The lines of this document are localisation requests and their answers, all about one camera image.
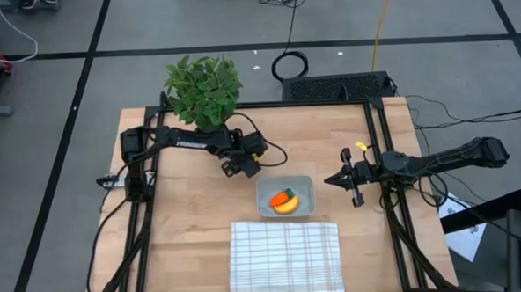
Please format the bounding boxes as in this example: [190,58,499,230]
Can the black vented computer case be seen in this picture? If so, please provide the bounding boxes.
[281,70,397,104]

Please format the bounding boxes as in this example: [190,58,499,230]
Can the silver metal bracket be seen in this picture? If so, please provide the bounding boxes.
[95,173,128,191]

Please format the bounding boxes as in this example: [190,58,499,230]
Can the black coiled cable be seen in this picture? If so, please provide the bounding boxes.
[268,0,311,83]

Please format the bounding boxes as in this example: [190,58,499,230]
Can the yellow toy banana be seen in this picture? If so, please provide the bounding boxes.
[273,194,301,215]

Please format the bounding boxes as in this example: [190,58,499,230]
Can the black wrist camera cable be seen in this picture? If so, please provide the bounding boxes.
[234,109,290,169]

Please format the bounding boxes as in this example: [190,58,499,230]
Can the thin black floor cables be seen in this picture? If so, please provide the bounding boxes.
[406,89,521,133]

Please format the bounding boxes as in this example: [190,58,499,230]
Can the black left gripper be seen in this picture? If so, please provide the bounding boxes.
[217,130,271,180]

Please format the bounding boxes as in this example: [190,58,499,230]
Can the orange toy carrot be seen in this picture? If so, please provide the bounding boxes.
[268,186,296,208]

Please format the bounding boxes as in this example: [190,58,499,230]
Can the white plaid kitchen towel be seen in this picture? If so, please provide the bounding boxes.
[226,216,346,292]

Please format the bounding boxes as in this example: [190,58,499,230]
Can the black aluminium table frame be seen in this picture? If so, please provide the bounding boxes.
[77,91,459,292]

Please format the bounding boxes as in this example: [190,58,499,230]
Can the white paper sheet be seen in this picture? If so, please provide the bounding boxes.
[437,190,489,265]

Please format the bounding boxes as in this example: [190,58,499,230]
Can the white floor cable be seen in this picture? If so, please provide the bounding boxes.
[0,0,40,66]

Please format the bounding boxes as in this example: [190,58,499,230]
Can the black camera mast post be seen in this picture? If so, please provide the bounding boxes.
[438,188,521,235]

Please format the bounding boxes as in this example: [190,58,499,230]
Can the grey square tray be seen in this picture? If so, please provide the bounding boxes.
[254,173,317,220]

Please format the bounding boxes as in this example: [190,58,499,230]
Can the yellow floor cable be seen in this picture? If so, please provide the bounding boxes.
[367,0,401,73]

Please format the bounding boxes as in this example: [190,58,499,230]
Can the green potted artificial plant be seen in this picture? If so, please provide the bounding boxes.
[162,53,246,136]

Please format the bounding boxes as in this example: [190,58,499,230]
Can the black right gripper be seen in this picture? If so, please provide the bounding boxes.
[322,146,385,209]

